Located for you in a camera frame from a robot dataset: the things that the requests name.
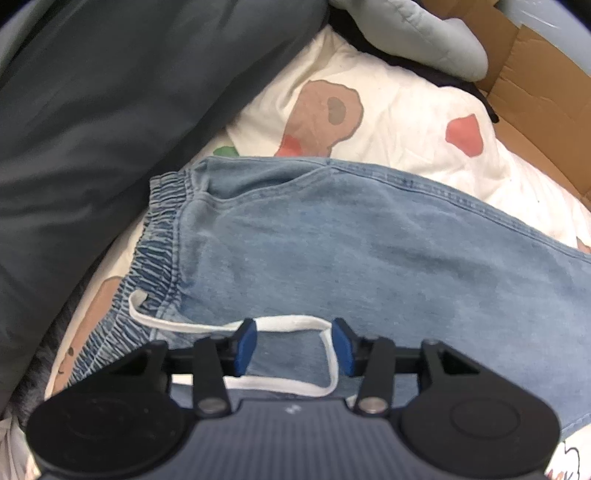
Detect grey plastic-wrapped panel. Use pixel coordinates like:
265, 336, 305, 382
501, 0, 591, 75

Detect black cloth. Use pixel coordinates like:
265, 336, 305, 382
328, 9, 500, 124

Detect dark grey duvet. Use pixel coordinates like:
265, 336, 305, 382
0, 0, 331, 416

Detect grey fuzzy blanket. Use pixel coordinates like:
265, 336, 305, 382
9, 268, 95, 418

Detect cream printed bed sheet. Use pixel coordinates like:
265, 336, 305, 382
44, 25, 591, 480

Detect grey neck pillow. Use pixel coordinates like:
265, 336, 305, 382
330, 0, 489, 81

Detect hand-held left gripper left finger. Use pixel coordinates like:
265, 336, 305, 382
113, 318, 258, 418

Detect light blue denim pants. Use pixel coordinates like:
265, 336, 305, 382
60, 156, 591, 437

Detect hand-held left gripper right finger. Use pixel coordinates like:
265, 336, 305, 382
331, 318, 481, 417

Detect large brown cardboard sheet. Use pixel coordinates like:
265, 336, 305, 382
422, 0, 591, 208

